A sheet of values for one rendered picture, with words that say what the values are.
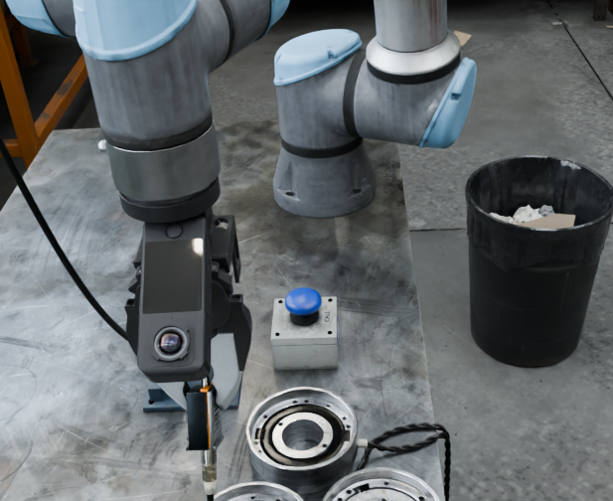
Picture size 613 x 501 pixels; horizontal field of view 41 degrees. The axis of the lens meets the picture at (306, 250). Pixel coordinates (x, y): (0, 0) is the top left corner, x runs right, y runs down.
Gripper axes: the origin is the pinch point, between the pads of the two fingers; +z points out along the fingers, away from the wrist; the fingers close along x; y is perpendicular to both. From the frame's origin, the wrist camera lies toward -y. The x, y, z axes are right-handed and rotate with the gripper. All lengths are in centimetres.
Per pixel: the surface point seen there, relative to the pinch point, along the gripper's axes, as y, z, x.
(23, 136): 183, 63, 89
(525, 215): 122, 62, -55
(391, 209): 50, 13, -19
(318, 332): 18.6, 8.6, -8.8
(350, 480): -0.6, 9.4, -11.7
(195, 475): 3.6, 13.0, 3.1
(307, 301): 20.3, 5.7, -7.8
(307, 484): 0.4, 11.0, -7.8
